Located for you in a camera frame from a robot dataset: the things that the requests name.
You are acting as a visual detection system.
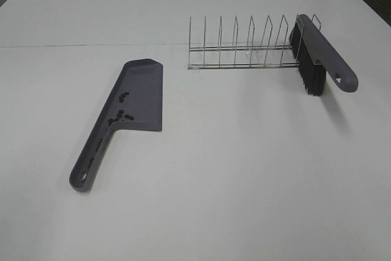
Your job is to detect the grey plastic dustpan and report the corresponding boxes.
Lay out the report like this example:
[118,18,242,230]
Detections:
[69,59,163,193]

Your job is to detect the grey brush black bristles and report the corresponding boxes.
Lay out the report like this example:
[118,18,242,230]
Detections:
[289,14,359,97]

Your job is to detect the metal wire dish rack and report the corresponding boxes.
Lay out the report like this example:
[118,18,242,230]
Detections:
[187,15,321,70]

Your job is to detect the pile of coffee beans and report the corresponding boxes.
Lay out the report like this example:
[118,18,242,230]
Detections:
[95,92,133,152]

